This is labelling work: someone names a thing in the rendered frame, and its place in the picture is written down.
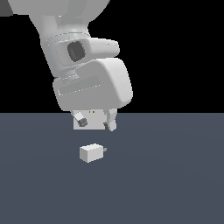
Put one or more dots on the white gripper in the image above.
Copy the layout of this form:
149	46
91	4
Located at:
96	87

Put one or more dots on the white charger block with prongs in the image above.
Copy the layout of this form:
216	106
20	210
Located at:
91	152

